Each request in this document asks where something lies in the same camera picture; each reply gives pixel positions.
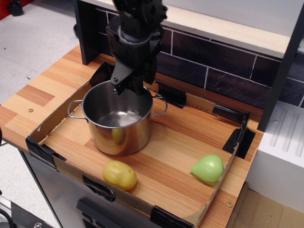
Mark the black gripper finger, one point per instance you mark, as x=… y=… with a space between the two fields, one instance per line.
x=146 y=73
x=120 y=85

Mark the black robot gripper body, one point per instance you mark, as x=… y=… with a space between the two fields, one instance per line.
x=132 y=43

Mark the stainless steel pot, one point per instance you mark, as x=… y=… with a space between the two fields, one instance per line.
x=118 y=124

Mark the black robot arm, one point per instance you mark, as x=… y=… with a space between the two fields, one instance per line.
x=152 y=12

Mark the cardboard fence with black tape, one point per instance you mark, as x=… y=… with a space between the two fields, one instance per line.
x=69 y=167

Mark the dark shelf side panel left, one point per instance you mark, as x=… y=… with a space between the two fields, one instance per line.
x=92 y=38

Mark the dark shelf side panel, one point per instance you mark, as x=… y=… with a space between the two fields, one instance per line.
x=92 y=38
x=283 y=71

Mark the yellow plastic potato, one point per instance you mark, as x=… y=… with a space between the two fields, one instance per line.
x=120 y=175

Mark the green plastic pear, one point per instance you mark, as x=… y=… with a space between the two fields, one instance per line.
x=208 y=169

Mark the black control panel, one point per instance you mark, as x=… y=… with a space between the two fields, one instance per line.
x=110 y=217

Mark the red black object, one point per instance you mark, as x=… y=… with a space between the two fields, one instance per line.
x=10 y=7

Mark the light wooden shelf board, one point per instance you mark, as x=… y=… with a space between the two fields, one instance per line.
x=231 y=33

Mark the dark shelf side panel right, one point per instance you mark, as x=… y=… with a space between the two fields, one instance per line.
x=283 y=71

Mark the white drainboard sink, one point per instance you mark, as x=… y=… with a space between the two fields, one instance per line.
x=277 y=171

